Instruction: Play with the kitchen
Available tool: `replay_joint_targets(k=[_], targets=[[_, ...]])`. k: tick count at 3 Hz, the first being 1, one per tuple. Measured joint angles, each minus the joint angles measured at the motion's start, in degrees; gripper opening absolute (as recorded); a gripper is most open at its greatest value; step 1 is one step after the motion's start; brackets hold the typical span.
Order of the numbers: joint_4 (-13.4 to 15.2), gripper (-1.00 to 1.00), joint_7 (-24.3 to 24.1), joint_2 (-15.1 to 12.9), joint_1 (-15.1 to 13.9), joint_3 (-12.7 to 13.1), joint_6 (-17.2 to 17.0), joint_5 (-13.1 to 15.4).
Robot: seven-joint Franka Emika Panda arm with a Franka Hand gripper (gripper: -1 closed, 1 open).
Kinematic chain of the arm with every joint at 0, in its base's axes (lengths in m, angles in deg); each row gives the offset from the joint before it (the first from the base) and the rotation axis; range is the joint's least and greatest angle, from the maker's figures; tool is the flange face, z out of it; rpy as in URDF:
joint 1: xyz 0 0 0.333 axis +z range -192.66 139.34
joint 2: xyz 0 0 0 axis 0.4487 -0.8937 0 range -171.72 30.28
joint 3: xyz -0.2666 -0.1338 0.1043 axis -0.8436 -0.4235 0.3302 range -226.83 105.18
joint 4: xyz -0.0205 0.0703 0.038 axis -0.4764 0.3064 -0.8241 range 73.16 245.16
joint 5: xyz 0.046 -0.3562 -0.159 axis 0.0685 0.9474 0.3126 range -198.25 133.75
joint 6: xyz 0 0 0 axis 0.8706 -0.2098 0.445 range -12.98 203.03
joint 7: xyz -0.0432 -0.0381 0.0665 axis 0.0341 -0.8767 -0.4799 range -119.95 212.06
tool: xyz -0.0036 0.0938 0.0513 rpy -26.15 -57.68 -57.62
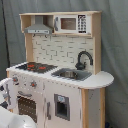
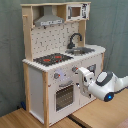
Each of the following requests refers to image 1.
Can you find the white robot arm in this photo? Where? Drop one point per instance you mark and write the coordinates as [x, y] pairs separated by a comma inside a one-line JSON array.
[[8, 100]]

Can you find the wooden toy kitchen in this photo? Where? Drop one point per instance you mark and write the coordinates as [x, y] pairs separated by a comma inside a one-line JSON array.
[[87, 97]]

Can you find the black toy faucet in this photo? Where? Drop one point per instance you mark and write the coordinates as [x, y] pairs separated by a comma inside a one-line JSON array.
[[84, 61]]

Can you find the grey toy sink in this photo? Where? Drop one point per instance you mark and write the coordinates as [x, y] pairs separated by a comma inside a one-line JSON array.
[[72, 74]]

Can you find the black toy stovetop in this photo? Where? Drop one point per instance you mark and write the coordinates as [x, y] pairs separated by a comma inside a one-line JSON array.
[[36, 67]]

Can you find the right red stove knob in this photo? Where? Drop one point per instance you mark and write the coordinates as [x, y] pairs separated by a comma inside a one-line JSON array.
[[33, 84]]

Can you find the red stove knob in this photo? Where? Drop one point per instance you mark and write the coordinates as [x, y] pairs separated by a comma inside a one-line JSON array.
[[15, 79], [33, 84]]

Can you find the grey ice dispenser panel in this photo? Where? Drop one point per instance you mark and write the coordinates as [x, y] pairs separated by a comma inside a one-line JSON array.
[[62, 107]]

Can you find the white toy microwave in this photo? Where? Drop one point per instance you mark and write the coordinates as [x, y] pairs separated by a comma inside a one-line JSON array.
[[72, 24]]

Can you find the grey range hood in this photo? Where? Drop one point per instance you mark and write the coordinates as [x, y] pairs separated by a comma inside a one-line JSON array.
[[38, 27]]

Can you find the left red stove knob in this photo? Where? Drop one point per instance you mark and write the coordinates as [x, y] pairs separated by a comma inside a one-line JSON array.
[[15, 79]]

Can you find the toy oven door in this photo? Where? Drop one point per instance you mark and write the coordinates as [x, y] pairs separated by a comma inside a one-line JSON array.
[[31, 104]]

